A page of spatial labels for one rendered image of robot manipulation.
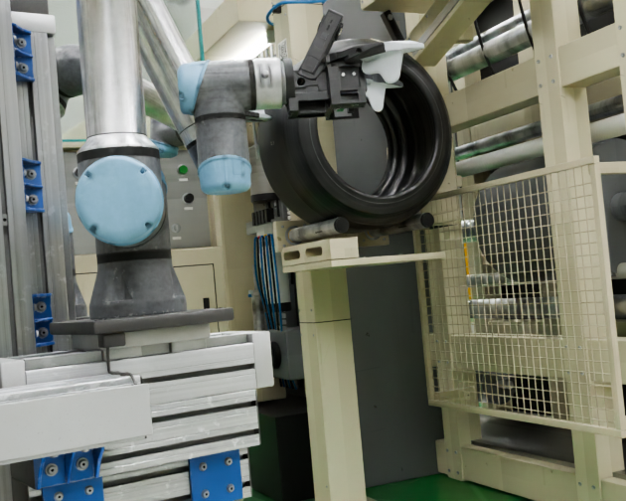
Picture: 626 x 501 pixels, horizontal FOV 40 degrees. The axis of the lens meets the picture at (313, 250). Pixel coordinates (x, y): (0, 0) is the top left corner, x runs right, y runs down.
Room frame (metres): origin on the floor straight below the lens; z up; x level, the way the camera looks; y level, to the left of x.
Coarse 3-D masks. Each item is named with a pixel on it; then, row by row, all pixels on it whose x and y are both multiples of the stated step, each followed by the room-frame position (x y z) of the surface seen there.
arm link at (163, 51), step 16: (144, 0) 1.34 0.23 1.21; (160, 0) 1.36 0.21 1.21; (144, 16) 1.34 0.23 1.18; (160, 16) 1.35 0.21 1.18; (144, 32) 1.34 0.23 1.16; (160, 32) 1.34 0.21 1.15; (176, 32) 1.36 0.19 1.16; (144, 48) 1.35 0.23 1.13; (160, 48) 1.34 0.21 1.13; (176, 48) 1.35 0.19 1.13; (144, 64) 1.36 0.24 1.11; (160, 64) 1.34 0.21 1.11; (176, 64) 1.34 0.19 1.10; (160, 80) 1.35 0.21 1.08; (176, 80) 1.34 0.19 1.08; (160, 96) 1.37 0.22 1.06; (176, 96) 1.35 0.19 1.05; (176, 112) 1.35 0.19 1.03; (176, 128) 1.38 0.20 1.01; (192, 128) 1.35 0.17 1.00; (192, 144) 1.36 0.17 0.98
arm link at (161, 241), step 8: (168, 224) 1.38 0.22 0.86; (160, 232) 1.34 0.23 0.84; (168, 232) 1.37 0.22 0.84; (96, 240) 1.35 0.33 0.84; (152, 240) 1.33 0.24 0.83; (160, 240) 1.34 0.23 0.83; (168, 240) 1.37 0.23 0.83; (96, 248) 1.35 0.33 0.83; (104, 248) 1.33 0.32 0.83; (112, 248) 1.32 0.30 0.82; (120, 248) 1.32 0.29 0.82; (128, 248) 1.32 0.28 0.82; (136, 248) 1.32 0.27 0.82; (144, 248) 1.32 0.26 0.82; (152, 248) 1.33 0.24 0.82; (160, 248) 1.34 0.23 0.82; (168, 248) 1.36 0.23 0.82
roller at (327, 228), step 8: (312, 224) 2.57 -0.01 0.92; (320, 224) 2.50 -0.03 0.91; (328, 224) 2.44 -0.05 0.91; (336, 224) 2.41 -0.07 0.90; (344, 224) 2.42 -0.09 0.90; (296, 232) 2.65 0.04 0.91; (304, 232) 2.60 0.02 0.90; (312, 232) 2.55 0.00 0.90; (320, 232) 2.50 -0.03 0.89; (328, 232) 2.46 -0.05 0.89; (336, 232) 2.42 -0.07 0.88; (344, 232) 2.42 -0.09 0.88; (296, 240) 2.68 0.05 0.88; (304, 240) 2.64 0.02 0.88
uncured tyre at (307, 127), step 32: (416, 64) 2.54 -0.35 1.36; (416, 96) 2.69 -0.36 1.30; (288, 128) 2.39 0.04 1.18; (384, 128) 2.81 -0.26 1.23; (416, 128) 2.77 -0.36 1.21; (448, 128) 2.57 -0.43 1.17; (288, 160) 2.40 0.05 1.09; (320, 160) 2.39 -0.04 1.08; (416, 160) 2.77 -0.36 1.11; (448, 160) 2.59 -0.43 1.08; (288, 192) 2.50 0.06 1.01; (320, 192) 2.41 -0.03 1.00; (352, 192) 2.42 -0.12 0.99; (384, 192) 2.77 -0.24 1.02; (416, 192) 2.51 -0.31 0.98; (352, 224) 2.48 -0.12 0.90; (384, 224) 2.51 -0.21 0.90
